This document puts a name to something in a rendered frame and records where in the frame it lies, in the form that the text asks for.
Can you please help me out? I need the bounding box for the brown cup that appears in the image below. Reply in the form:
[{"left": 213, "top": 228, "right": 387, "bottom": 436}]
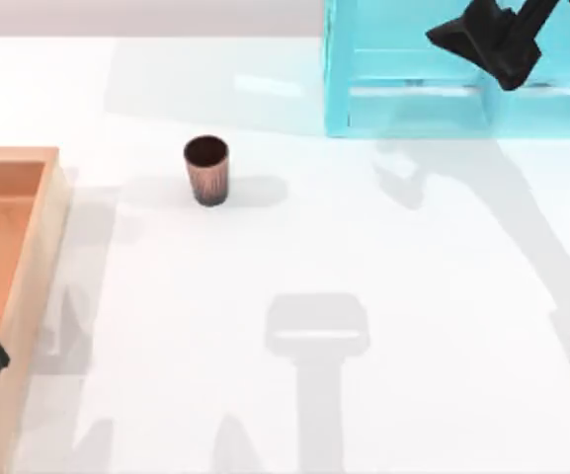
[{"left": 183, "top": 134, "right": 230, "bottom": 208}]

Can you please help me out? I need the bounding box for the shallow salmon-coloured box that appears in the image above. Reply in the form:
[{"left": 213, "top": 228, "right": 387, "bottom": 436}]
[{"left": 0, "top": 146, "right": 72, "bottom": 474}]

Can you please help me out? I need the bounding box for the light blue rack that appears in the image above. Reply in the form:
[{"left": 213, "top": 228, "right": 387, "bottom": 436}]
[{"left": 322, "top": 0, "right": 570, "bottom": 140}]

